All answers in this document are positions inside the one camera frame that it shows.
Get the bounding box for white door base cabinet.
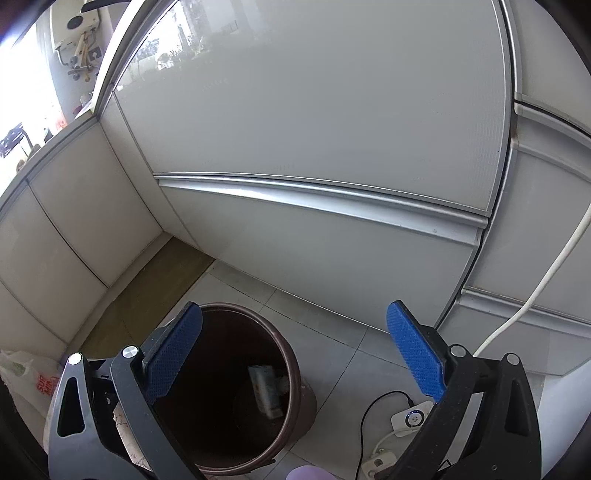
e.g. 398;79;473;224
0;113;167;365

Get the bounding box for white charger with blue light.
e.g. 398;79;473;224
392;401;435;437

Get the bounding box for thick white cable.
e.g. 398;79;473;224
473;215;591;357

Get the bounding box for crumpled grey carton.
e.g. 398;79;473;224
249;364;289;418

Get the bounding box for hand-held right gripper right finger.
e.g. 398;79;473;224
387;300;543;480

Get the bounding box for brown floor mat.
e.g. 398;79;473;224
78;240;215;361

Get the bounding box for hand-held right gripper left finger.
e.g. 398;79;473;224
44;301;206;480

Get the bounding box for dark wire rack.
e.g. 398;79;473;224
0;122;26;158

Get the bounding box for white power strip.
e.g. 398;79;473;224
361;452;398;478

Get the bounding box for white water heater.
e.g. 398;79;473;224
51;0;114;51

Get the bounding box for white plastic shopping bag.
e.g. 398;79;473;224
0;350;63;421

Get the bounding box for brown round trash bin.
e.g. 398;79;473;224
152;302;318;474

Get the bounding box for white drawer cabinet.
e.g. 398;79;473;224
99;0;591;379

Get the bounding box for thin black cable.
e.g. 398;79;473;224
358;391;414;480

